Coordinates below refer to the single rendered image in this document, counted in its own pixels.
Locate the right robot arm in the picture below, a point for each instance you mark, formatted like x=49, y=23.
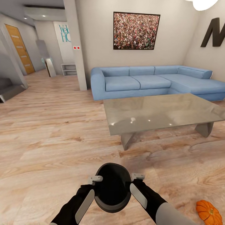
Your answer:
x=161, y=212

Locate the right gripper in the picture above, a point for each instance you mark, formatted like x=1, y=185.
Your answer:
x=127, y=186

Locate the pumpkin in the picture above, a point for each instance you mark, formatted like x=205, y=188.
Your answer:
x=208, y=213

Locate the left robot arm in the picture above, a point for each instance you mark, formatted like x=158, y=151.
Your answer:
x=72, y=212

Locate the sofa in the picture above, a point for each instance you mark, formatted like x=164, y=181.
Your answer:
x=142, y=81

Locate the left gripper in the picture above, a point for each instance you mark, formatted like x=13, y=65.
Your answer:
x=96, y=189

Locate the cauldron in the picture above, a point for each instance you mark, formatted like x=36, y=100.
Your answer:
x=113, y=197

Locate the door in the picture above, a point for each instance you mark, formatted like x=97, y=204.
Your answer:
x=20, y=47

